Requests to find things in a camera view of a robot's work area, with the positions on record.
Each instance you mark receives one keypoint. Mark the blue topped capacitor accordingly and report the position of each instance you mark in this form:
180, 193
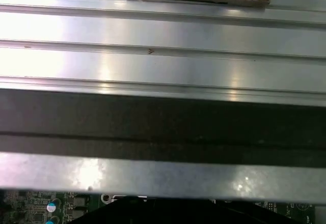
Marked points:
52, 206

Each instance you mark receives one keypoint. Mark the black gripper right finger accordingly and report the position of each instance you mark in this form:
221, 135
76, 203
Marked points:
216, 215

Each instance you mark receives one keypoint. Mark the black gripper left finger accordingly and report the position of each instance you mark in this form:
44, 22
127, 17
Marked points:
132, 213

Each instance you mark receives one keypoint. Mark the green motherboard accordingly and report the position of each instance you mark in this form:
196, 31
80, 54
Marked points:
30, 208

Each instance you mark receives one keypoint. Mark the black open PC case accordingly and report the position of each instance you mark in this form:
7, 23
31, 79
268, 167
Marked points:
152, 122

